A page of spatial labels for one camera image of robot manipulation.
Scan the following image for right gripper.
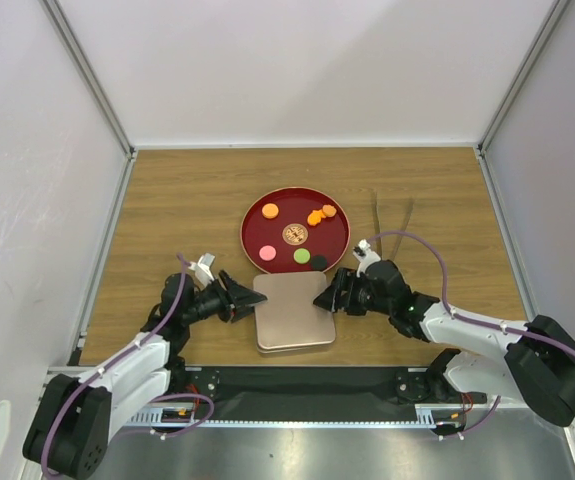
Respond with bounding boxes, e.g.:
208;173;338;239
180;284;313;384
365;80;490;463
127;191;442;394
312;267;393;317

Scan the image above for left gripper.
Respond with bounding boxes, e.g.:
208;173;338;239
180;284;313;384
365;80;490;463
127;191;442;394
181;269;265;325

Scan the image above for tin lid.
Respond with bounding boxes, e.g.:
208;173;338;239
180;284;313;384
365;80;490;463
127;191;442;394
253;271;336;353

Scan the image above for metal tongs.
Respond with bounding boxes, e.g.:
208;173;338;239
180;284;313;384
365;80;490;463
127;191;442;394
370;189;415;260

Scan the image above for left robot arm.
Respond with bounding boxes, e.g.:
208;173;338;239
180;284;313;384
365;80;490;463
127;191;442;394
22;271;267;479

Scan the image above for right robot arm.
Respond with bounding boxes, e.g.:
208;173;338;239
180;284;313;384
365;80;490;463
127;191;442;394
313;260;575;427

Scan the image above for black sandwich cookie lower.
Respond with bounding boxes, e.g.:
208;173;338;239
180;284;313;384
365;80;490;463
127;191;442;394
309;255;328;271

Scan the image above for green sandwich cookie lower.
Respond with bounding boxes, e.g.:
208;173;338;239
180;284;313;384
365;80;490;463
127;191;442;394
293;248;311;265

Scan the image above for square cookie tin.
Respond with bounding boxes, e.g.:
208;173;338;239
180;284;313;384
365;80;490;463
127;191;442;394
257;345;332;357

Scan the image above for pink sandwich cookie lower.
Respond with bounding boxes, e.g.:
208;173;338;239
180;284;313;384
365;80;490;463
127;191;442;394
258;245;277;262

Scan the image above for red round tray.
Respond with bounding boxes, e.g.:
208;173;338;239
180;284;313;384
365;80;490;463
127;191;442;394
240;187;351;273

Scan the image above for orange fish cookie lower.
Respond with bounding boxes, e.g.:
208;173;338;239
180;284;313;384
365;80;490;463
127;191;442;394
307;210;325;226

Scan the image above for orange flower cookie on tray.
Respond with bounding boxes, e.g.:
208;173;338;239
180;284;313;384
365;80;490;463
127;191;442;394
321;204;337;218

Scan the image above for orange round cookie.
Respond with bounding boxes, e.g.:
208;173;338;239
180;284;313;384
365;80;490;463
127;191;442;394
261;203;280;220

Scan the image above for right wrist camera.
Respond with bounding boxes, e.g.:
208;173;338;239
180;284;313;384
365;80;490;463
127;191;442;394
352;239;381;276

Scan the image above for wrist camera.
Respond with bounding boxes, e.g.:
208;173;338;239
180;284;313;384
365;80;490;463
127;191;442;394
352;239;381;276
188;253;215;287

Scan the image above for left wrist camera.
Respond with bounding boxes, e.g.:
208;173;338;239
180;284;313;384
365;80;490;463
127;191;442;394
188;253;215;287

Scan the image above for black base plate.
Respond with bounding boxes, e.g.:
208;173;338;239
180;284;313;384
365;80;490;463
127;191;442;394
187;366;465;423

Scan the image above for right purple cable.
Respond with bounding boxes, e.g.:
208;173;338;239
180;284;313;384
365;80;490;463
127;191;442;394
366;230;575;441

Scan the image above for purple cable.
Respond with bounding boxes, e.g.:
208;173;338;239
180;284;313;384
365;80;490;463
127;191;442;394
40;252;216;476
366;230;575;441

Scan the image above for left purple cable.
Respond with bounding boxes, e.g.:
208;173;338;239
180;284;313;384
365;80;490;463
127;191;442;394
40;252;216;476

